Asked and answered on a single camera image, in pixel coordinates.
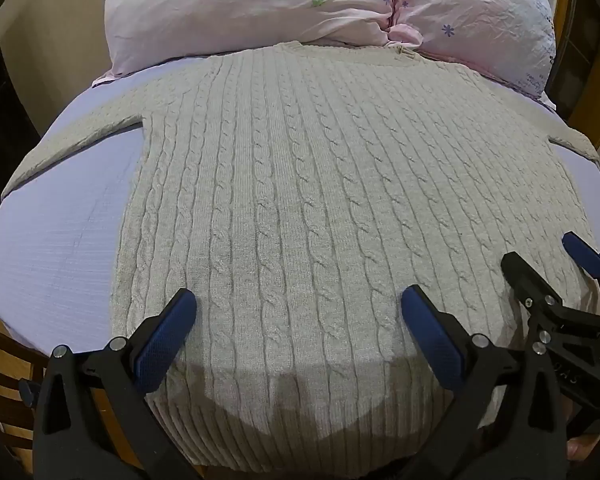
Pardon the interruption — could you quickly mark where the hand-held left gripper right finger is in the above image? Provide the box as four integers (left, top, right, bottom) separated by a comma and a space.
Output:
401, 284, 577, 480

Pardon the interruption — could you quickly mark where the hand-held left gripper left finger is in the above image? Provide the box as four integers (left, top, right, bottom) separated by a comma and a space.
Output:
19, 287, 207, 480

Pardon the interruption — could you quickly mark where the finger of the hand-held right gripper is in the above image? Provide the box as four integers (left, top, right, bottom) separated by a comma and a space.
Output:
562, 231, 600, 311
500, 252, 567, 322

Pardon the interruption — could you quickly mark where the beige cable knit sweater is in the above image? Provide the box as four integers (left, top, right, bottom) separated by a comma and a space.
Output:
2, 40, 600, 479

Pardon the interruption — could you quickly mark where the lavender bed sheet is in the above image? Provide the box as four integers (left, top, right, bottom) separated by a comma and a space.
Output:
0, 35, 600, 361

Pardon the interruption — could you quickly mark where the wooden headboard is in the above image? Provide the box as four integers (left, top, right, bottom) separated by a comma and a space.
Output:
547, 0, 600, 158

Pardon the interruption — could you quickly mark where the pink floral pillow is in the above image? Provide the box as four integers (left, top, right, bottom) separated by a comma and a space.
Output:
391, 0, 558, 111
91, 0, 423, 87

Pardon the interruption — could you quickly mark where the wooden bed frame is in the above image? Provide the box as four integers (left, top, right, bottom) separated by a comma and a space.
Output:
0, 296, 205, 480

